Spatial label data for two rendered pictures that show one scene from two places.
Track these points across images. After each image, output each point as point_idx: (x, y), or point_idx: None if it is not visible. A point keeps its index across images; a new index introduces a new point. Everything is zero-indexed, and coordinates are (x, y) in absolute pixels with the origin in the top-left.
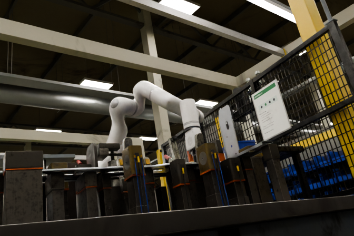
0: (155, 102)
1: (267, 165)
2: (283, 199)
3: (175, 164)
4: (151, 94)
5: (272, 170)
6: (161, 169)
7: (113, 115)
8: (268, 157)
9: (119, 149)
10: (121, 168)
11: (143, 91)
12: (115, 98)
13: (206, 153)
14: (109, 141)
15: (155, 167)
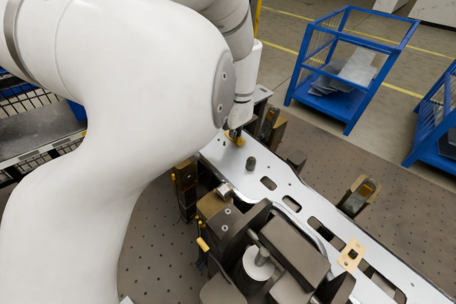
0: (234, 46)
1: (260, 109)
2: (259, 129)
3: (305, 161)
4: (247, 20)
5: (261, 112)
6: (260, 178)
7: (178, 163)
8: (264, 103)
9: (244, 229)
10: (338, 222)
11: None
12: (223, 47)
13: (285, 128)
14: (102, 294)
15: (288, 182)
